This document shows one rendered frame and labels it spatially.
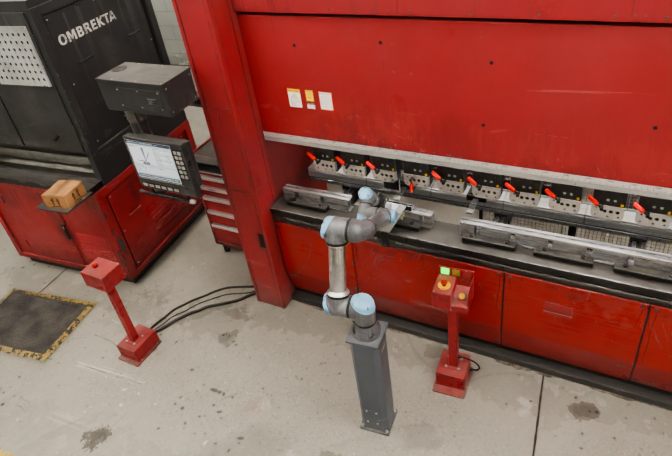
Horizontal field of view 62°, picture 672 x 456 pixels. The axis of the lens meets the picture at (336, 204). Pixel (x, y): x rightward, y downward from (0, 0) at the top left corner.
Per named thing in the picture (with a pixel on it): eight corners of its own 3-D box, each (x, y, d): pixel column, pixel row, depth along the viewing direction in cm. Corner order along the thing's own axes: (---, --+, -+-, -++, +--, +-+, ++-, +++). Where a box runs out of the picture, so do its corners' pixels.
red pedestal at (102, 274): (117, 358, 402) (72, 273, 355) (142, 333, 419) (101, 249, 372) (138, 367, 393) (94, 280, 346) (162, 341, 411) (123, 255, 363)
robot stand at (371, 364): (388, 436, 326) (377, 348, 282) (359, 428, 333) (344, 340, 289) (397, 410, 339) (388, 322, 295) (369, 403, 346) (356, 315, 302)
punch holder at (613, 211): (589, 216, 283) (594, 189, 273) (591, 206, 289) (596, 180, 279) (622, 221, 276) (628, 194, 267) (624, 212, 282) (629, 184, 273)
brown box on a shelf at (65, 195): (36, 209, 395) (28, 194, 388) (62, 188, 414) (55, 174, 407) (67, 214, 384) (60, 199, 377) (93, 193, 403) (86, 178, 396)
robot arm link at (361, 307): (372, 329, 280) (370, 310, 272) (347, 324, 284) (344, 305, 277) (379, 312, 288) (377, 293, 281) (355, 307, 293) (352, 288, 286)
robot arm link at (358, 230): (369, 224, 259) (399, 204, 304) (347, 221, 263) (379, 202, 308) (368, 248, 262) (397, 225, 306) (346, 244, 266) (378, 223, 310)
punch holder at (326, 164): (315, 169, 353) (311, 147, 344) (321, 163, 359) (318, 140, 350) (336, 173, 347) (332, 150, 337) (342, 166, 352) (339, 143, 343)
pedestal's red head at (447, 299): (432, 307, 315) (431, 284, 305) (439, 288, 327) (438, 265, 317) (467, 314, 308) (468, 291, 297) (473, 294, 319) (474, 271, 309)
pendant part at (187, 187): (141, 187, 350) (121, 136, 330) (154, 176, 359) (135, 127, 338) (197, 198, 331) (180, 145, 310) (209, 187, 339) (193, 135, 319)
